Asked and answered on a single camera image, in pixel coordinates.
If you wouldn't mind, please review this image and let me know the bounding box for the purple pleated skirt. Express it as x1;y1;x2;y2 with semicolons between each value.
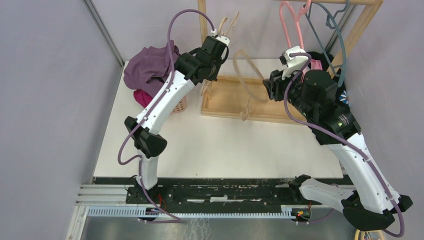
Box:
123;40;180;97

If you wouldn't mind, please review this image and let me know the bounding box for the magenta skirt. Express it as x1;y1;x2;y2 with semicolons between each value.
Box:
133;89;153;108

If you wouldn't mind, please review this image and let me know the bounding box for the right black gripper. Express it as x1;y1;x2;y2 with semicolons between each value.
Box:
263;62;316;120

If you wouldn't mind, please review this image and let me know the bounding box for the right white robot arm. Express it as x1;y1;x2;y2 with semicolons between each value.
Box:
263;70;413;237

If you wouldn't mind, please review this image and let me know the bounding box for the orange plastic basket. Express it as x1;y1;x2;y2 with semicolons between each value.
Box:
172;96;187;113

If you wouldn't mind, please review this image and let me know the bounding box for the wooden clothes rack frame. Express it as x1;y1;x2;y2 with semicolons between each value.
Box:
201;0;384;125

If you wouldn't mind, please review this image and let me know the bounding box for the wooden hanger on floor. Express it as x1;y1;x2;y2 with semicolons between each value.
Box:
354;229;386;240

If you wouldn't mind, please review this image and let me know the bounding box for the blue-grey plastic hanger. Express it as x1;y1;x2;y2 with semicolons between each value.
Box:
305;0;354;87

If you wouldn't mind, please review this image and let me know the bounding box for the grey slotted cable duct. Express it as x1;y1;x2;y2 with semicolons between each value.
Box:
86;206;311;220

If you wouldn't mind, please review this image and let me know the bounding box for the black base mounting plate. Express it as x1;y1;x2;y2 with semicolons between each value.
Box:
147;178;318;214

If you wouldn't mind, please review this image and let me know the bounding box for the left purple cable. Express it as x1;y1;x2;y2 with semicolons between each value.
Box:
117;9;218;224

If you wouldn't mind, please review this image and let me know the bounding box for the pink plastic hanger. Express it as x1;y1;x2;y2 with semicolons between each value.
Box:
278;0;313;54

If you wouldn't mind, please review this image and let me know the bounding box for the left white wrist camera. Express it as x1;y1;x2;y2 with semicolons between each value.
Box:
211;29;230;46

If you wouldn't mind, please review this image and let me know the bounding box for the black floral garment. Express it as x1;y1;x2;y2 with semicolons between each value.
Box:
307;51;350;108

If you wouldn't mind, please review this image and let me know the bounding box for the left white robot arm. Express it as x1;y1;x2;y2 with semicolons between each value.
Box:
124;34;230;204

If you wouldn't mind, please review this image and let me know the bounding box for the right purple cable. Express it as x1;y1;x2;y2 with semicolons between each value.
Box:
283;52;406;239

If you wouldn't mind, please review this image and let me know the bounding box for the purple cable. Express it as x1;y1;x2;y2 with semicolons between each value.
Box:
283;52;406;239
117;9;218;224

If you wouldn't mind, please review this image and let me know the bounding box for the beige wooden hanger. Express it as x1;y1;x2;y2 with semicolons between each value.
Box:
232;48;271;122
200;11;240;99

